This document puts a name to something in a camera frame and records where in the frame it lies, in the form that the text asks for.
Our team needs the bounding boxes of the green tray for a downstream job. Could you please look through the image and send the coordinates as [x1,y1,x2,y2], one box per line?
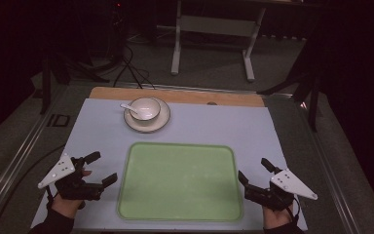
[116,141,244,223]

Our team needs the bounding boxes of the black floor bracket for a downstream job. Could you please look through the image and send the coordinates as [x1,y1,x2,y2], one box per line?
[46,113,71,129]

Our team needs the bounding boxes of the black equipment stand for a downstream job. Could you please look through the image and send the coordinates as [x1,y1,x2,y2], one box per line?
[108,0,129,64]

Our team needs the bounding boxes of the white metal desk frame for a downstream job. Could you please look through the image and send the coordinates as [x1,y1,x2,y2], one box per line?
[170,0,268,83]

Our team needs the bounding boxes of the light blue table mat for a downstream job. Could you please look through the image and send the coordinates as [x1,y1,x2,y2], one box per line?
[30,97,309,233]

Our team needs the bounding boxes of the white bowl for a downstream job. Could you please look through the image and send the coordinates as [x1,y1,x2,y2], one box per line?
[129,97,162,123]

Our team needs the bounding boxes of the metal floor rail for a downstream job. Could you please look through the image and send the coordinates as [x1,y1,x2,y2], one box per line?
[296,97,362,234]
[0,102,59,228]
[108,81,295,98]

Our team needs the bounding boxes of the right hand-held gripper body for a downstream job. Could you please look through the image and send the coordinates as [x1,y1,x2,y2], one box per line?
[243,168,318,212]

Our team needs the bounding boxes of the white plate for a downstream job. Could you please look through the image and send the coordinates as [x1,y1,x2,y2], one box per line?
[123,97,171,135]

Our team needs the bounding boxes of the white spoon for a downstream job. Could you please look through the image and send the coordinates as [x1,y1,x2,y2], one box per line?
[119,102,146,120]

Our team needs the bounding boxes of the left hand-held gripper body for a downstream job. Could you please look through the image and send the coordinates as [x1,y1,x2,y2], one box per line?
[37,152,105,202]

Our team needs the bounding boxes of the black floor cables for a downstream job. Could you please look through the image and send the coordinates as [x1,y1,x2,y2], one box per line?
[112,44,157,90]

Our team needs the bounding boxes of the person's right hand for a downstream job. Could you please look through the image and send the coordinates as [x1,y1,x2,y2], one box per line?
[262,202,295,230]

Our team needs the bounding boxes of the person's left hand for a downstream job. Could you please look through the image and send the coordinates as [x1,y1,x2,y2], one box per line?
[50,169,93,219]

